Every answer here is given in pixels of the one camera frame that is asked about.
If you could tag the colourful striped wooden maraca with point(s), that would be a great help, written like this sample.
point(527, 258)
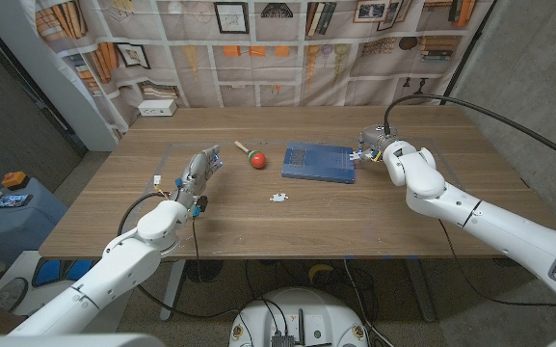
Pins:
point(257, 160)

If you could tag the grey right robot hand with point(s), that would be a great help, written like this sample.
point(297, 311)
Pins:
point(376, 140)

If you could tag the white power outlet box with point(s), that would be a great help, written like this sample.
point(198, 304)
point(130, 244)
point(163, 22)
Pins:
point(157, 108)

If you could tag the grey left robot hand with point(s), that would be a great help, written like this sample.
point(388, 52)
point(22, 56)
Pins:
point(199, 173)

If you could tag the blue flat tray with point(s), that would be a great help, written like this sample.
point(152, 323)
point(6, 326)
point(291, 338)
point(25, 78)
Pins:
point(316, 164)

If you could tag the yellow curved object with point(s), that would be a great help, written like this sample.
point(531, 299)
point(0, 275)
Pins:
point(320, 270)

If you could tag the black backdrop pole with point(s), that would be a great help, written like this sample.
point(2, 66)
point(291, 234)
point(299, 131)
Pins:
point(465, 58)

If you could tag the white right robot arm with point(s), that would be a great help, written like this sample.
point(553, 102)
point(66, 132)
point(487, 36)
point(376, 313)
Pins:
point(499, 231)

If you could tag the printed bookshelf backdrop cloth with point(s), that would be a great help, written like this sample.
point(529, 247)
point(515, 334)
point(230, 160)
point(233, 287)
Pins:
point(268, 72)

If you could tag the orange and black block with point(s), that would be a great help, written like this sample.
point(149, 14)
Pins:
point(15, 180)

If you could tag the white puzzle piece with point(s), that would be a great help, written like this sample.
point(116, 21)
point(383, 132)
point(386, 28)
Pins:
point(279, 197)
point(354, 156)

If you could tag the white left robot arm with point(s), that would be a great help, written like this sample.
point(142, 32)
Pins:
point(123, 260)

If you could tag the black smartphone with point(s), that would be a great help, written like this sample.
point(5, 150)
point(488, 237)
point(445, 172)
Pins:
point(13, 200)

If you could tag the blue grey cabinet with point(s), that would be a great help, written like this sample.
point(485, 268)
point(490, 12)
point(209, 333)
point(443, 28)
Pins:
point(17, 226)

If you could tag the white table leg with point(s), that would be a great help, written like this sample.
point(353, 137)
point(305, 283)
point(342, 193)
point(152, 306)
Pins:
point(172, 289)

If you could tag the black round floor object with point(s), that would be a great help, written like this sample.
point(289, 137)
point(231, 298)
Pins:
point(203, 270)

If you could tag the white pillar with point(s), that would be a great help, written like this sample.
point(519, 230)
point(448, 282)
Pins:
point(56, 82)

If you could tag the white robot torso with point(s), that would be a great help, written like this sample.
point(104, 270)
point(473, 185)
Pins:
point(306, 308)

